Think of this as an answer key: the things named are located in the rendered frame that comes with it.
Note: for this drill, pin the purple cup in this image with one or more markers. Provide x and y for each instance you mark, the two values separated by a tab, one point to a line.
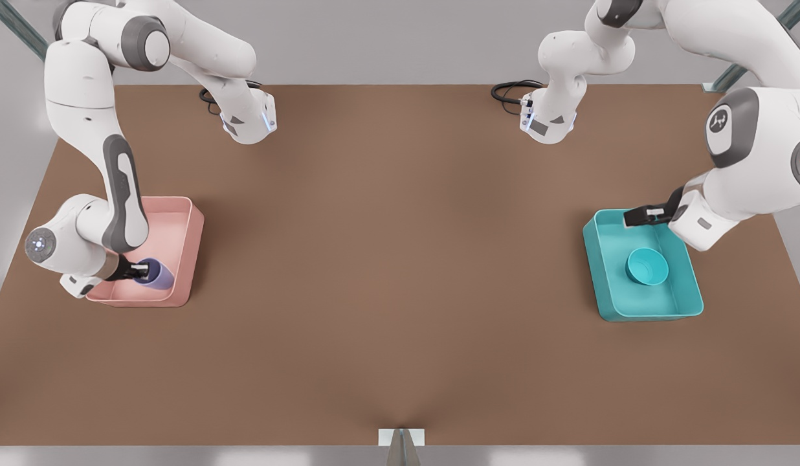
156	273

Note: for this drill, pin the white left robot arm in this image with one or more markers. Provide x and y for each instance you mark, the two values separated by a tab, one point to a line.
749	168

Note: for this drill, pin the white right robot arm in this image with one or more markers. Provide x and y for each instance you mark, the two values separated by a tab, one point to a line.
83	97

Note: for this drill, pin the pink box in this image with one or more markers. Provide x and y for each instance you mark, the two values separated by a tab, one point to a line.
167	239

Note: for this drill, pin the teal bowl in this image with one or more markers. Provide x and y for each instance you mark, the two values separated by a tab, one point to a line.
647	266

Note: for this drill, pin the teal box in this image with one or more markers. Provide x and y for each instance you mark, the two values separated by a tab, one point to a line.
639	291

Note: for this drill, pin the silver frame post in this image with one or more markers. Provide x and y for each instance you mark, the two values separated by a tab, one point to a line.
402	448
21	29
756	48

